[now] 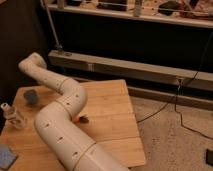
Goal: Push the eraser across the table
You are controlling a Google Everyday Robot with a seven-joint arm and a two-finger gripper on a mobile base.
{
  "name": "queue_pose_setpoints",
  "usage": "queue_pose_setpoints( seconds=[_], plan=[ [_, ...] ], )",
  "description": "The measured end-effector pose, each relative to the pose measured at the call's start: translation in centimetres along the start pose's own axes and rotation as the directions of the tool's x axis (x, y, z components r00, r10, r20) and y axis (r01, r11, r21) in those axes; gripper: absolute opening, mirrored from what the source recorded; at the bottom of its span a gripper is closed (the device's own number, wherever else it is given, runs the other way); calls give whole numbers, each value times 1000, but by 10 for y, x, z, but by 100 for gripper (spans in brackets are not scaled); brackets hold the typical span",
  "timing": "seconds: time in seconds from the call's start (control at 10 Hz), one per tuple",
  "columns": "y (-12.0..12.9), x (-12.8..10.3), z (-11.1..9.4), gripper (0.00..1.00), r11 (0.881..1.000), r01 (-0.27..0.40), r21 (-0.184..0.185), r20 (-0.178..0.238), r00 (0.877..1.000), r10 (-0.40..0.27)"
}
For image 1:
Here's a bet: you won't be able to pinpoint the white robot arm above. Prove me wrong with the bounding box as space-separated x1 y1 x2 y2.
19 53 130 171

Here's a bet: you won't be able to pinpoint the clear plastic bottle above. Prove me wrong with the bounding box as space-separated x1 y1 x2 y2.
0 103 26 129

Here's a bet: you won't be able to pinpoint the metal diagonal rod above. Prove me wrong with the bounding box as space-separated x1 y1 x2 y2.
41 0 63 52

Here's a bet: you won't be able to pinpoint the black box on floor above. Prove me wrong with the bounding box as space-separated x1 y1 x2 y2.
206 149 213 166

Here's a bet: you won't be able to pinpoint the white upper shelf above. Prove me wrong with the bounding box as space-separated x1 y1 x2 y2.
48 4 213 29

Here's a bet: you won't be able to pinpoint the wooden beam rail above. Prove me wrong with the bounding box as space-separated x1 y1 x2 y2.
48 50 213 91

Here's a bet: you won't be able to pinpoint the black floor cable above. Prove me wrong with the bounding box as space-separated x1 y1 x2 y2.
136 31 213 141

